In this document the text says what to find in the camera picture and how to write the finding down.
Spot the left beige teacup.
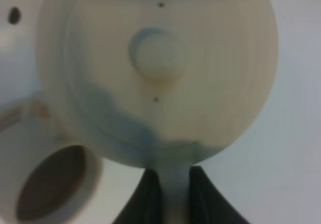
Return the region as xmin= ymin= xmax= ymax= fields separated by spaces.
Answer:
xmin=1 ymin=98 xmax=102 ymax=223

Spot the beige ceramic teapot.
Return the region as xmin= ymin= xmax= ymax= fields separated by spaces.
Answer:
xmin=37 ymin=0 xmax=278 ymax=223

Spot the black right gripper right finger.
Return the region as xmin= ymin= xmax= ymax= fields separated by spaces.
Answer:
xmin=189 ymin=166 xmax=249 ymax=224

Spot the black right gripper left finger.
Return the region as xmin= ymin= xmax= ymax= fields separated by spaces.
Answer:
xmin=114 ymin=169 xmax=163 ymax=224

